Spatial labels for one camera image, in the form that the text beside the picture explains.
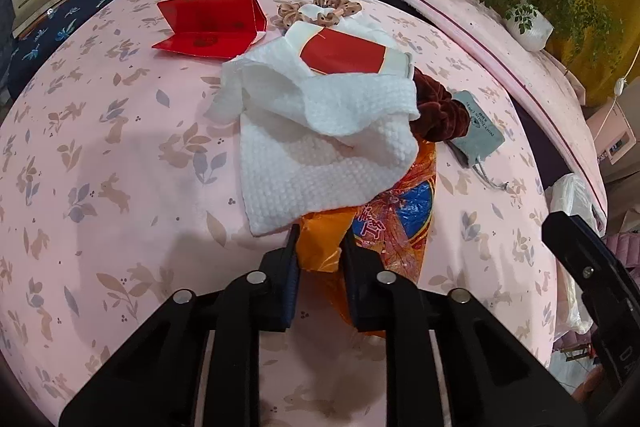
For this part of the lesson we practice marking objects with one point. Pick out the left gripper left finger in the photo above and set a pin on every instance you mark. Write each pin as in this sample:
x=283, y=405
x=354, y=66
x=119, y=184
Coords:
x=265, y=299

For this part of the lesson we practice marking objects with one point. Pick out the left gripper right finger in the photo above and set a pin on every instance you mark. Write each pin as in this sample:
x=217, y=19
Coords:
x=379, y=300

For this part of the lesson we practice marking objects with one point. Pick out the orange blue plastic bag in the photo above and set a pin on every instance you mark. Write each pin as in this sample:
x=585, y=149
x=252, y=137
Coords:
x=395, y=224

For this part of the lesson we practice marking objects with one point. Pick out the white paper towel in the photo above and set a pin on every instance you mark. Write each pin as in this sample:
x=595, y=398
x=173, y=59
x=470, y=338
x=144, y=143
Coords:
x=312, y=142

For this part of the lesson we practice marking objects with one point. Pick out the dark red velvet scrunchie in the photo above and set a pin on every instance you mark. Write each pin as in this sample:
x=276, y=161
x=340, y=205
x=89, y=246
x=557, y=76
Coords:
x=442, y=117

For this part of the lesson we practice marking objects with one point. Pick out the red white paper cup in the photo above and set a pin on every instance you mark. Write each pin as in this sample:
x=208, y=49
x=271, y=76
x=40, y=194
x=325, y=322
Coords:
x=327, y=51

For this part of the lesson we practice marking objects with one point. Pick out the beige satin scrunchie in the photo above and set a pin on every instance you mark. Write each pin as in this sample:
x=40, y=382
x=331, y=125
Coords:
x=323, y=13

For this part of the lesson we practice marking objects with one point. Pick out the white lined trash bin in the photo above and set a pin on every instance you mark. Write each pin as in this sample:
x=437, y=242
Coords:
x=571, y=195

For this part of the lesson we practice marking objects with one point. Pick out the pink puffer jacket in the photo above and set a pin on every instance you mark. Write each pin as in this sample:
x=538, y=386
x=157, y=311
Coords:
x=626, y=248

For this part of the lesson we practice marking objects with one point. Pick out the pink floral tablecloth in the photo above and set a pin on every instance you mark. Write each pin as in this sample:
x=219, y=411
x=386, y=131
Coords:
x=116, y=191

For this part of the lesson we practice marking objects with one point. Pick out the red folded envelope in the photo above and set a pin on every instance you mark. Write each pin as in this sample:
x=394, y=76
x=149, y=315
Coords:
x=217, y=29

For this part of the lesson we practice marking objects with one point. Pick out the grey drawstring pouch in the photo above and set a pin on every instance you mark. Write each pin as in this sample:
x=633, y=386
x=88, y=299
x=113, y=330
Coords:
x=481, y=140

